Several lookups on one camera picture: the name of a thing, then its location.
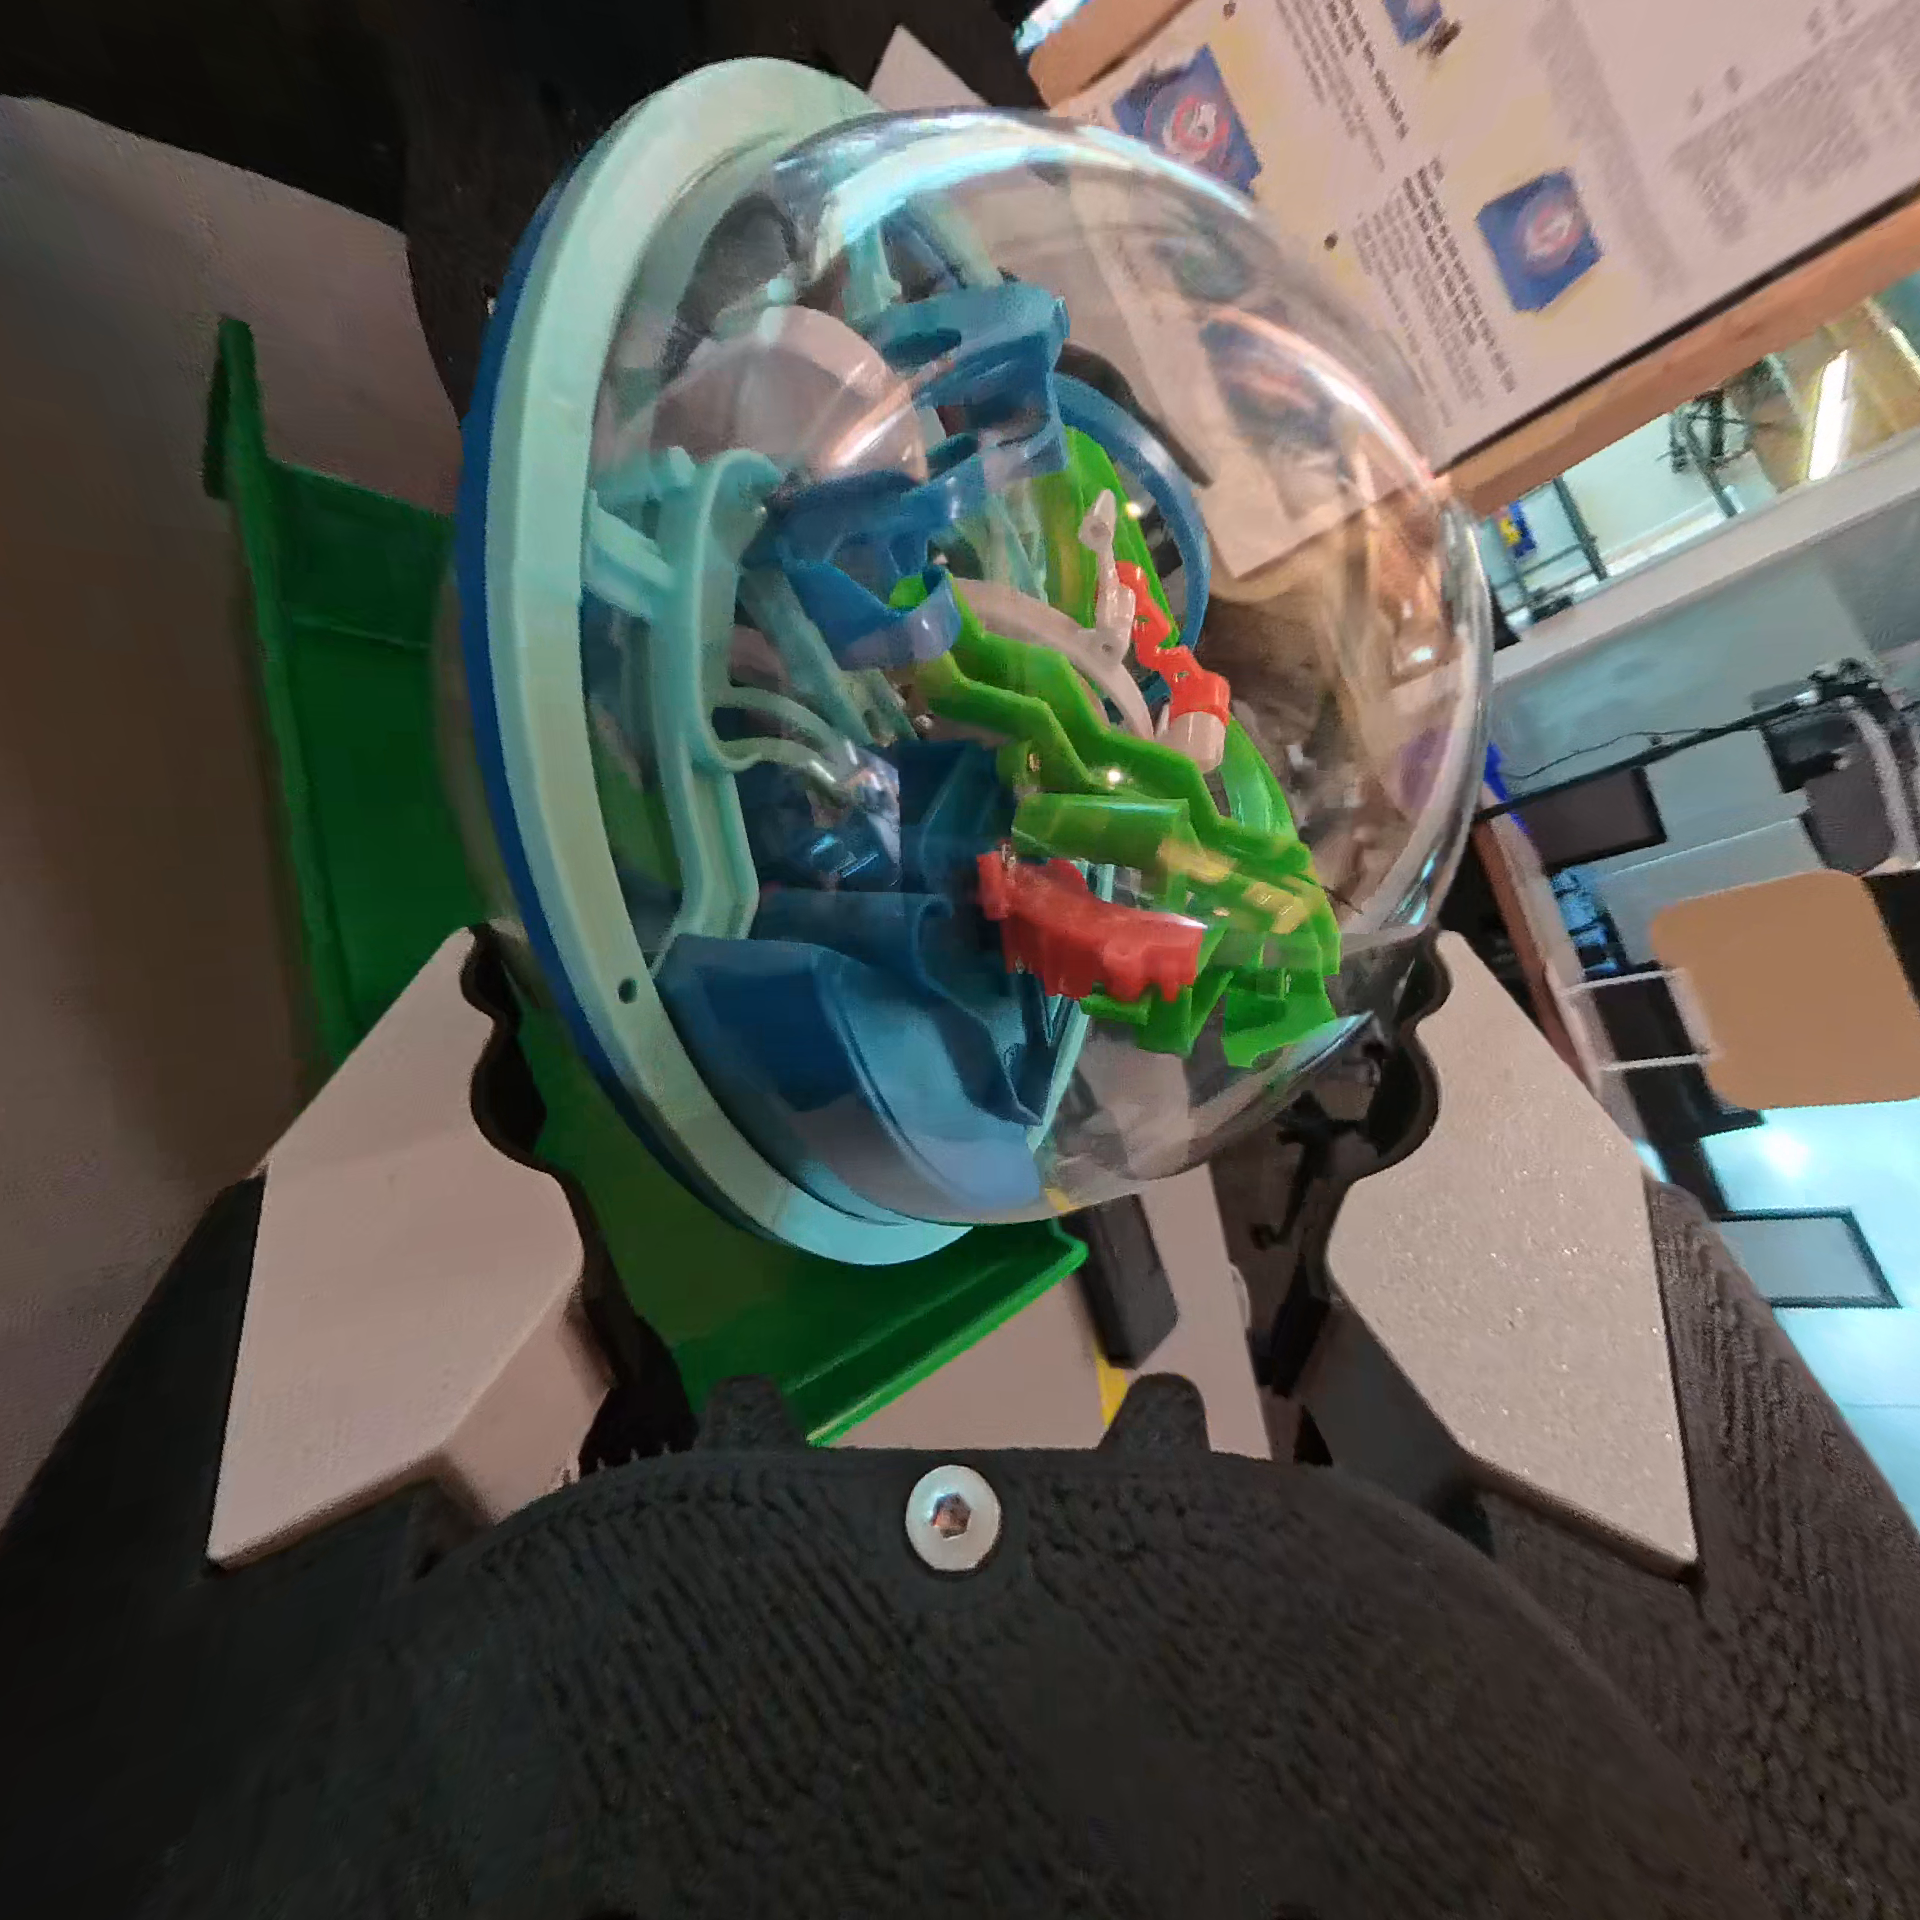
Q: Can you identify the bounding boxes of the clear plastic maze ball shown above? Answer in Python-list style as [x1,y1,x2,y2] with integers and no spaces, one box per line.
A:
[439,59,1505,1273]

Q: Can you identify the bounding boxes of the white counter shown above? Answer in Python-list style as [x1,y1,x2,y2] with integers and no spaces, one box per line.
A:
[1476,433,1920,800]

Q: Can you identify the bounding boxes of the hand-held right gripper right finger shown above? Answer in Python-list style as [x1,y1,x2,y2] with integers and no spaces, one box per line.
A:
[1250,926,1707,1579]

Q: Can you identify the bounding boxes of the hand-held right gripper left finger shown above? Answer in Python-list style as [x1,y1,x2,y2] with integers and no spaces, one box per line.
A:
[206,926,694,1570]

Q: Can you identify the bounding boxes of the small black block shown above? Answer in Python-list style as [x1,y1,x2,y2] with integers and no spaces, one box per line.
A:
[1078,1200,1183,1367]

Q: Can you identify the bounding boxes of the black equipment on stand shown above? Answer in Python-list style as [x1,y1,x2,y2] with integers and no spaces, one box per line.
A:
[1476,658,1920,878]

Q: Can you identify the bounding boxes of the wooden board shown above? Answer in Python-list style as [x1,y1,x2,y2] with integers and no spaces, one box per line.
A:
[1032,0,1920,519]

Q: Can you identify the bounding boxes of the printed instruction sheet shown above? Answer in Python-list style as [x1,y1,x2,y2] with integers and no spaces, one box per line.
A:
[1052,0,1920,578]

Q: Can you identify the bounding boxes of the green plastic ball stand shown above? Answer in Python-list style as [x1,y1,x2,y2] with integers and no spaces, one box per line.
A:
[200,314,1094,1452]

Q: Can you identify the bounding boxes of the tan rounded panel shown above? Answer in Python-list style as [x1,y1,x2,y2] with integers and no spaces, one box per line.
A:
[1648,863,1920,1115]

